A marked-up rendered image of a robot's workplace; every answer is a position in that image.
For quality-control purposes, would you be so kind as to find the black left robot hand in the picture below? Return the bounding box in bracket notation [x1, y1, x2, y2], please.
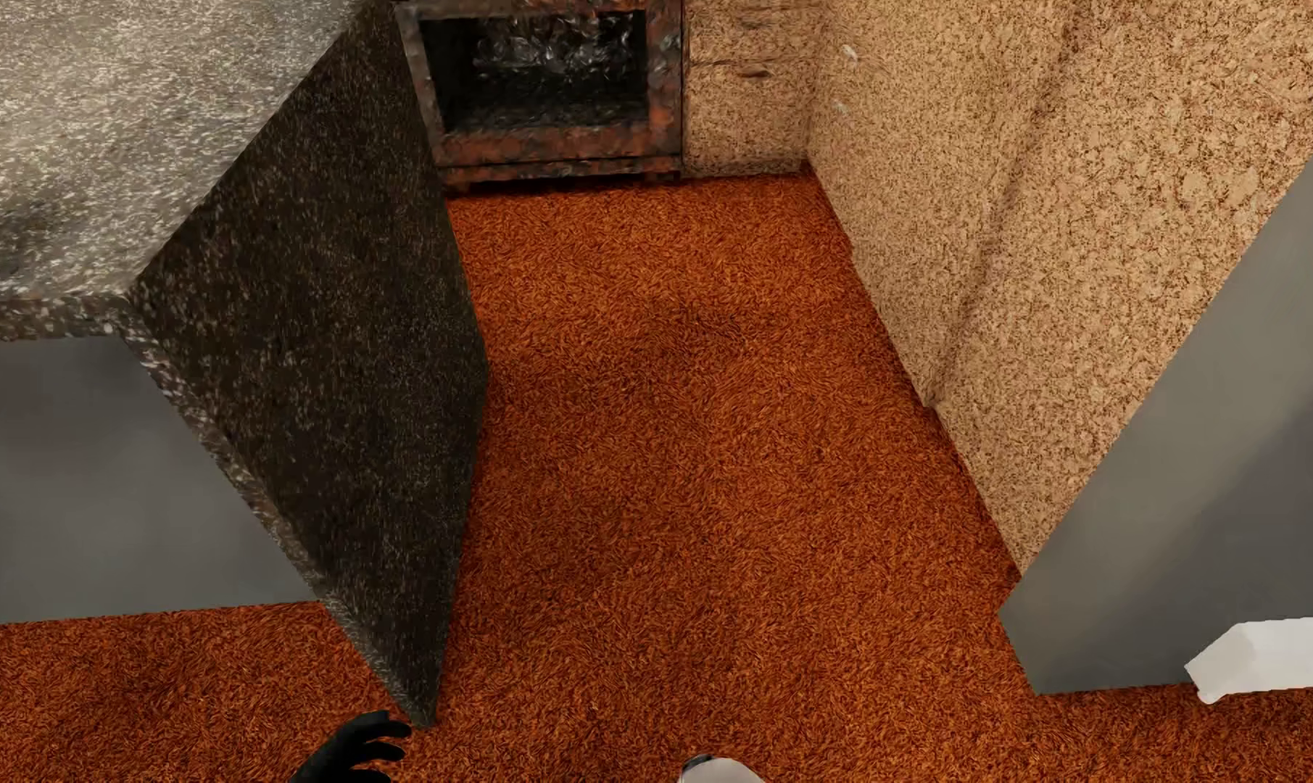
[289, 711, 414, 783]

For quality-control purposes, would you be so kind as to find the white robot foot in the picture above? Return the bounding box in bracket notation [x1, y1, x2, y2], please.
[679, 755, 767, 783]

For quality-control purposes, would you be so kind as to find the speckled stone cabinet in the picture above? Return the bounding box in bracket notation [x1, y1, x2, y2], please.
[0, 0, 491, 728]

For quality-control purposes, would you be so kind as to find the rusty metal open shelf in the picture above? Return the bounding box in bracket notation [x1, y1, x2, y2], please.
[393, 0, 686, 189]

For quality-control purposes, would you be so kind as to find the white block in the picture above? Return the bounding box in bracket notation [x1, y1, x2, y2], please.
[1185, 614, 1313, 705]

